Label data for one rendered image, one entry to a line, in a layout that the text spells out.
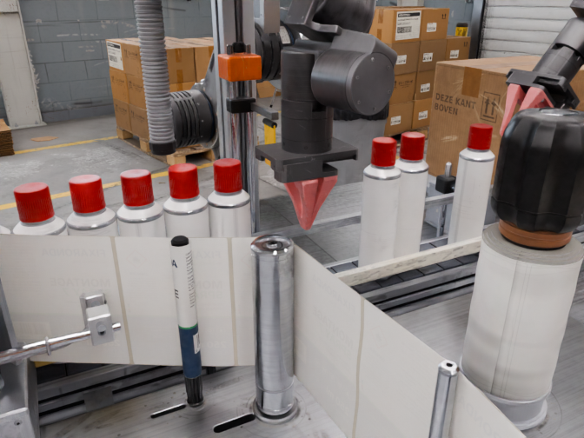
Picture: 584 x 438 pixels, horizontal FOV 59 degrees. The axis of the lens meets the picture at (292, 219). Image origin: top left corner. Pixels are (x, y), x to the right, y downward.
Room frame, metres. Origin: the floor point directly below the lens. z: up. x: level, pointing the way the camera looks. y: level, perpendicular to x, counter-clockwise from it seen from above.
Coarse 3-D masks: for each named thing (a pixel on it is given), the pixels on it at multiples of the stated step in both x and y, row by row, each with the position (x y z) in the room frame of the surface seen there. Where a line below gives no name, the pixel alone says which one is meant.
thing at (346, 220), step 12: (432, 204) 0.77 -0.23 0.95; (444, 204) 0.78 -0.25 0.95; (336, 216) 0.70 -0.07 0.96; (348, 216) 0.70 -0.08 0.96; (360, 216) 0.71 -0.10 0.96; (288, 228) 0.66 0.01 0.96; (300, 228) 0.66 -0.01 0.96; (312, 228) 0.67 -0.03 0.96; (324, 228) 0.68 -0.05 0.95; (336, 228) 0.69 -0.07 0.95
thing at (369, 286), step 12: (444, 240) 0.79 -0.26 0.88; (348, 264) 0.70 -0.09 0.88; (432, 264) 0.70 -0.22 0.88; (444, 264) 0.70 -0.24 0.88; (456, 264) 0.70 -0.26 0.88; (396, 276) 0.66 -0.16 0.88; (408, 276) 0.66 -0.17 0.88; (420, 276) 0.67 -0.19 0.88; (360, 288) 0.63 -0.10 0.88; (372, 288) 0.63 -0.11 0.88; (36, 372) 0.45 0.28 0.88; (48, 372) 0.45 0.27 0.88; (60, 372) 0.45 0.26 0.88; (72, 372) 0.45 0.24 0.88
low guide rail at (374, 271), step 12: (468, 240) 0.72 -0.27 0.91; (480, 240) 0.72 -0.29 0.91; (420, 252) 0.68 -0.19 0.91; (432, 252) 0.68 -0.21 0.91; (444, 252) 0.68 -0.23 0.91; (456, 252) 0.69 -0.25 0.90; (468, 252) 0.71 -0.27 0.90; (372, 264) 0.64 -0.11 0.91; (384, 264) 0.64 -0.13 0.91; (396, 264) 0.65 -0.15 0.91; (408, 264) 0.66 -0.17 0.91; (420, 264) 0.66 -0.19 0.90; (336, 276) 0.60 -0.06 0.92; (348, 276) 0.61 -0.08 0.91; (360, 276) 0.62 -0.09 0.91; (372, 276) 0.63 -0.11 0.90; (384, 276) 0.64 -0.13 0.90
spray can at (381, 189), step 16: (384, 144) 0.66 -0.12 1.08; (384, 160) 0.66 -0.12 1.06; (368, 176) 0.66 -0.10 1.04; (384, 176) 0.65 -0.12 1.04; (400, 176) 0.66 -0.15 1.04; (368, 192) 0.66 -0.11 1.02; (384, 192) 0.65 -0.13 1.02; (368, 208) 0.66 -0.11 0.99; (384, 208) 0.65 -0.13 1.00; (368, 224) 0.66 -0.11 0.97; (384, 224) 0.65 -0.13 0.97; (368, 240) 0.66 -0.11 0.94; (384, 240) 0.65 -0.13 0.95; (368, 256) 0.66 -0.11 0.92; (384, 256) 0.65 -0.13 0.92
